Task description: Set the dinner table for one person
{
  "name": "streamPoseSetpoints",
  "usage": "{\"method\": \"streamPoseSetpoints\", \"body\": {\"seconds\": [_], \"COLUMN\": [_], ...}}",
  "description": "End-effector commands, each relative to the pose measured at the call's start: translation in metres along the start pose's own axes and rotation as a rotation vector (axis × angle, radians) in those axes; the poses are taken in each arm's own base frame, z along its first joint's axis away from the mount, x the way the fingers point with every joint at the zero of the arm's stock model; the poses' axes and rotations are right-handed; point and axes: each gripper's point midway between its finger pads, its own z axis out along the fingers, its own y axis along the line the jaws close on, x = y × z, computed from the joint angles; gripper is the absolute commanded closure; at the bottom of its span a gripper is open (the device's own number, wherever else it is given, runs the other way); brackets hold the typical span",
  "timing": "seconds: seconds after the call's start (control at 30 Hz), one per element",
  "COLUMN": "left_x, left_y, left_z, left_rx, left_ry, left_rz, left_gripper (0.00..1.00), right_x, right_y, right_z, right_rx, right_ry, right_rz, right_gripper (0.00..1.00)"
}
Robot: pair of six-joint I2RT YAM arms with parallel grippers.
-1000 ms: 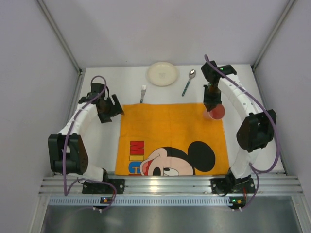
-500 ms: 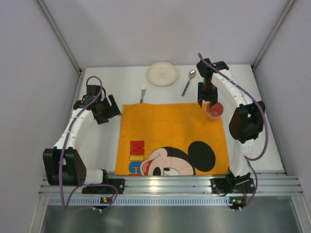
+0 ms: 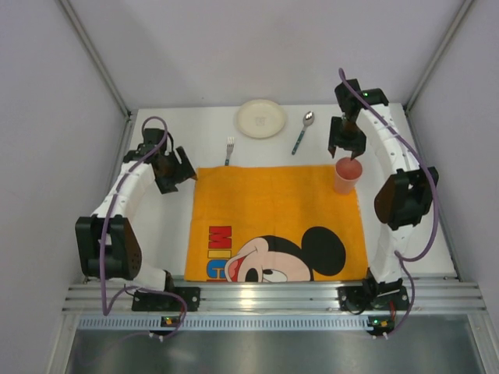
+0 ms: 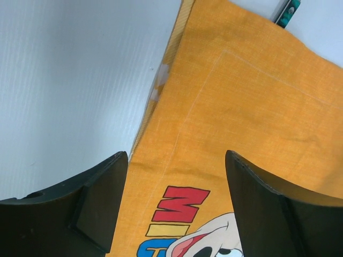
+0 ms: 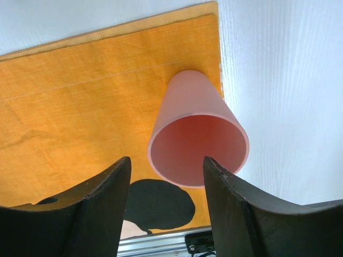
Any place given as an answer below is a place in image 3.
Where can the orange Mickey Mouse placemat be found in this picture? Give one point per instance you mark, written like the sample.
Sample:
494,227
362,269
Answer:
274,225

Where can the pink plastic cup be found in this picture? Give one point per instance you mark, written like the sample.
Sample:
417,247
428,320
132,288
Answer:
347,173

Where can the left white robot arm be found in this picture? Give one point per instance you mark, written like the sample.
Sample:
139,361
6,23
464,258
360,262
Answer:
107,244

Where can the aluminium mounting rail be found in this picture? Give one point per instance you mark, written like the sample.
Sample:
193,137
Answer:
433,296

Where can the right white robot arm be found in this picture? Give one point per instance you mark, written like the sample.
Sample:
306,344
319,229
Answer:
408,191

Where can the spoon with teal handle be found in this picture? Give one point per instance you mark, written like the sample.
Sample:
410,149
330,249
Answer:
308,120

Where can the cream round plate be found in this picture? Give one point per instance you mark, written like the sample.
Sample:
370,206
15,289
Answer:
260,119

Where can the fork with teal handle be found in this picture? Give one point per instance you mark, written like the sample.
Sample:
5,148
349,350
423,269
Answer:
229,149

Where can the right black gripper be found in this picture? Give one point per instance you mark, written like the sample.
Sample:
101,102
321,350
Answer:
346,137

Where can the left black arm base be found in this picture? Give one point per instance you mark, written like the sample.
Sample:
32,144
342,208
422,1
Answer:
153,302

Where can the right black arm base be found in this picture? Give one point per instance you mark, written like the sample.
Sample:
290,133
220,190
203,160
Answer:
356,300

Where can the perforated grey cable duct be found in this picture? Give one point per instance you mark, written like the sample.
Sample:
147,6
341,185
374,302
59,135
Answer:
233,323

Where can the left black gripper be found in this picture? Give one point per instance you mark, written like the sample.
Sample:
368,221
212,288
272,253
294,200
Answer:
176,171

